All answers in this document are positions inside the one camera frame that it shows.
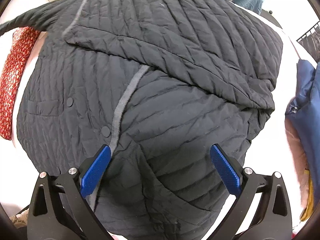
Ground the black quilted jacket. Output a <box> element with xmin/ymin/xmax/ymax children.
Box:
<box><xmin>0</xmin><ymin>0</ymin><xmax>284</xmax><ymax>240</ymax></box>

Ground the yellow garment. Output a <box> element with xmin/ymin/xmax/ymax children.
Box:
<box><xmin>300</xmin><ymin>170</ymin><xmax>314</xmax><ymax>222</ymax></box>

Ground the pink polka dot bedspread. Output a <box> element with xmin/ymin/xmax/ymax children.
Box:
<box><xmin>0</xmin><ymin>4</ymin><xmax>308</xmax><ymax>240</ymax></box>

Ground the navy blue folded garment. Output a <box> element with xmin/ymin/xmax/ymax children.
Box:
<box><xmin>285</xmin><ymin>60</ymin><xmax>319</xmax><ymax>205</ymax></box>

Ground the red patterned pillow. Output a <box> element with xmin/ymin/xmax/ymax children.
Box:
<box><xmin>1</xmin><ymin>27</ymin><xmax>40</xmax><ymax>140</ymax></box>

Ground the black metal cart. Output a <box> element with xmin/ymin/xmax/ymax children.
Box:
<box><xmin>297</xmin><ymin>22</ymin><xmax>320</xmax><ymax>62</ymax></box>

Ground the black round stool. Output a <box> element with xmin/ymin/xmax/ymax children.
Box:
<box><xmin>260</xmin><ymin>9</ymin><xmax>282</xmax><ymax>28</ymax></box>

